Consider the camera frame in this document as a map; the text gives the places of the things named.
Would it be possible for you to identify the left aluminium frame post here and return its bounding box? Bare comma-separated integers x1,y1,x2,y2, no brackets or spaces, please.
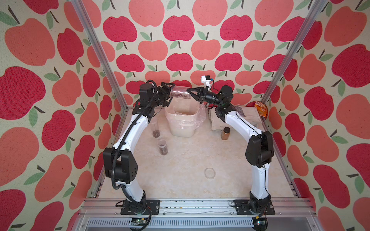
71,0,128,112

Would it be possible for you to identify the white trash bin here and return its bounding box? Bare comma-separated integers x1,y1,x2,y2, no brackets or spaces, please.
165,98,202,138

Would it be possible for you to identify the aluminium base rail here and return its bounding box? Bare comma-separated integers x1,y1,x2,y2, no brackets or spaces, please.
71,198,323,231

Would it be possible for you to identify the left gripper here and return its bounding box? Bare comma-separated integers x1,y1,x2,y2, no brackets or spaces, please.
149,82,175,108

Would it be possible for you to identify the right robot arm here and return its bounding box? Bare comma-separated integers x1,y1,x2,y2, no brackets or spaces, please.
187,86,274,215

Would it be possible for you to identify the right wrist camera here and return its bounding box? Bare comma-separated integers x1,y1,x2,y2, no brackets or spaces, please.
201,75,214,90

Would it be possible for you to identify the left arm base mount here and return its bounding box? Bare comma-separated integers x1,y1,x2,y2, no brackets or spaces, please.
120,200,161,216

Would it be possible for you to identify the brown bottle black cap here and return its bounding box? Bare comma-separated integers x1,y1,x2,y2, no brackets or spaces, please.
221,127,231,141

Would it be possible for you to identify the aluminium frame post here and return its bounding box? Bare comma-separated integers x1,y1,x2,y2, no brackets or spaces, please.
71,0,128,112
261,0,329,104

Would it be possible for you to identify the orange snack packet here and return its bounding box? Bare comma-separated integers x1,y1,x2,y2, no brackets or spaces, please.
254,101,268,118

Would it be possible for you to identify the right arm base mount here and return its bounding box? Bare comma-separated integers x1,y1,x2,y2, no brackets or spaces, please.
230,199,276,216

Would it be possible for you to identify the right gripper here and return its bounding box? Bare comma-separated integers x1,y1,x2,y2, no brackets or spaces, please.
188,89,222,110

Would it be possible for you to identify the right aluminium frame post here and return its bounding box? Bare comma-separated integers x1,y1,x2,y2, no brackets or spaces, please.
261,0,329,104

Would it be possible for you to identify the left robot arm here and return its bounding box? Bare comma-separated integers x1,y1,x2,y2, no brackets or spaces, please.
103,80,175,214

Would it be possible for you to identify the folded printed tote bag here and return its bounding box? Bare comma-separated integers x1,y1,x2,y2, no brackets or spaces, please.
209,106,264,131

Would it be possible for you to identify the clear jar lid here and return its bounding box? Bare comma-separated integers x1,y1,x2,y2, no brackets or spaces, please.
204,167,216,180

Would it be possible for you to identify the clear plastic bin liner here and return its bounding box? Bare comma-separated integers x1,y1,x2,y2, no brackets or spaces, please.
165,86,206,130

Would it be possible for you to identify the clear tea jar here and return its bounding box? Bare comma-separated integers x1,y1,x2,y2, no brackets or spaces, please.
149,117,161,138
158,139,168,156
170,86,192,99

